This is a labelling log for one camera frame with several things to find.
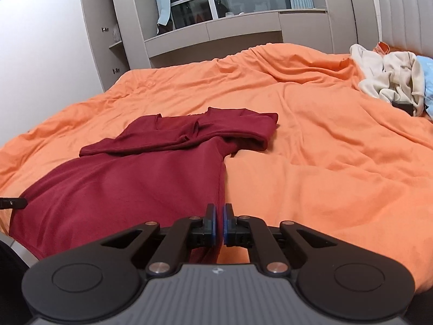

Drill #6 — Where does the padded headboard with wooden frame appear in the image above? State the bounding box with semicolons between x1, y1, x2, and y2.
375;0;433;59

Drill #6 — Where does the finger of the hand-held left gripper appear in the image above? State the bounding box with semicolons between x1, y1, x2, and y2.
0;197;28;210

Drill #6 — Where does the small black object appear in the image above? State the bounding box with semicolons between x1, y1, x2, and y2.
392;99;415;116

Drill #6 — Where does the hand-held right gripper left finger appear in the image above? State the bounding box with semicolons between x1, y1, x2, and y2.
98;204;218;277

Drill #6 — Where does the light blue curtain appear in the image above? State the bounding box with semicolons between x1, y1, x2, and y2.
156;0;174;28

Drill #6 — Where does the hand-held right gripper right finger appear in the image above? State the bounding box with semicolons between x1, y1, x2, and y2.
223;204;340;276

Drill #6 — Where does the grey built-in cabinet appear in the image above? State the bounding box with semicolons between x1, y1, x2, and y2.
79;0;382;93

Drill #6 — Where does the dark red sweater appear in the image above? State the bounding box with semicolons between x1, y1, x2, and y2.
8;106;280;265

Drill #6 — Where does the cream clothing pile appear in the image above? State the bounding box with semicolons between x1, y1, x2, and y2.
349;43;426;116

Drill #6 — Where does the orange duvet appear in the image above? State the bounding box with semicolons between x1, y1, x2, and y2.
0;42;433;296

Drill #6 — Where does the light blue garment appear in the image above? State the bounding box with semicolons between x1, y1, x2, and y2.
415;55;433;120

